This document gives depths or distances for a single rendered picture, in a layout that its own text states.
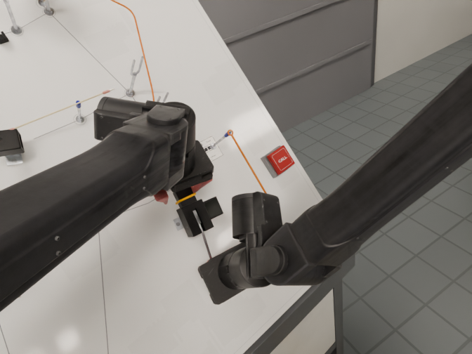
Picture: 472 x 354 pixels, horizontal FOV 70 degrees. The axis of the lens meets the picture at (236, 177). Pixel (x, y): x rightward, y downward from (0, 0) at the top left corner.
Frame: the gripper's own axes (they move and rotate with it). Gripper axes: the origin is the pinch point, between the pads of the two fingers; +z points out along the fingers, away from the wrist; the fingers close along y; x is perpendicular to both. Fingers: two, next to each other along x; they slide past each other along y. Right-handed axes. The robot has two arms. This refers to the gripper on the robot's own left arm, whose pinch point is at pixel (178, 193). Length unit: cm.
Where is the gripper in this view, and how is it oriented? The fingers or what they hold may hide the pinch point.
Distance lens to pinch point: 61.0
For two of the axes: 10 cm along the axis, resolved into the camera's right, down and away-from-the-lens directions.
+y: -8.8, 3.4, -3.4
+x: 4.7, 7.6, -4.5
